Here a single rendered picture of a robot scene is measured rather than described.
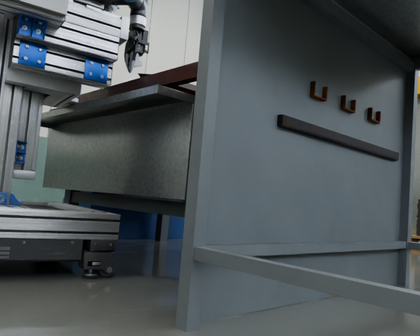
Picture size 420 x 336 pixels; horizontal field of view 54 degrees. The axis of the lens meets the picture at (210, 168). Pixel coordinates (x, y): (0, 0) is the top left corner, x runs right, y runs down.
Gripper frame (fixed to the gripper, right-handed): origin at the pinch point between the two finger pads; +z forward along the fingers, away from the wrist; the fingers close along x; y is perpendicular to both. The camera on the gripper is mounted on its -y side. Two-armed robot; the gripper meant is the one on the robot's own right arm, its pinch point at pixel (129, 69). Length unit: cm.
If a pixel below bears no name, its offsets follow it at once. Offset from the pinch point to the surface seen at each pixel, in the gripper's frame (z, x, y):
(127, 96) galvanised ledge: 19.2, -26.5, -15.3
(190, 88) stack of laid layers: 3.3, -10.9, 27.2
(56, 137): 27, 73, 1
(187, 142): 35, -44, 1
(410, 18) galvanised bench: -19, -97, 60
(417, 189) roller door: -9, 202, 892
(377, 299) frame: 68, -129, -28
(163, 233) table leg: 80, 67, 79
